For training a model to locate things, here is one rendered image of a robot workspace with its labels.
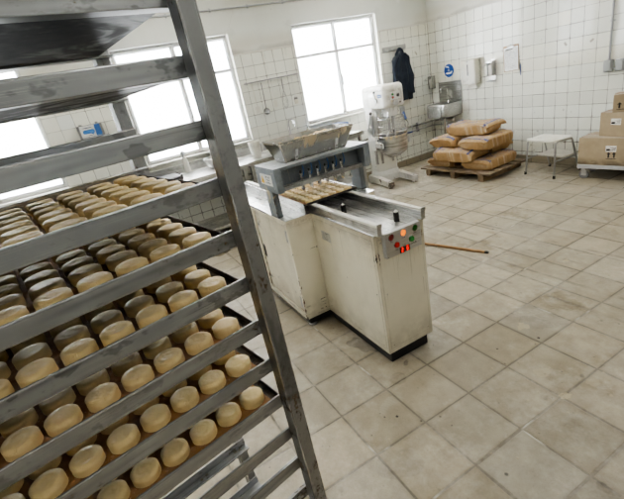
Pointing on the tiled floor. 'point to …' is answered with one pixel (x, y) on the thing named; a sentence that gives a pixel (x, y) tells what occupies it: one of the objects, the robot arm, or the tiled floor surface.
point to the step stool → (552, 149)
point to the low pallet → (474, 170)
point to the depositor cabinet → (293, 256)
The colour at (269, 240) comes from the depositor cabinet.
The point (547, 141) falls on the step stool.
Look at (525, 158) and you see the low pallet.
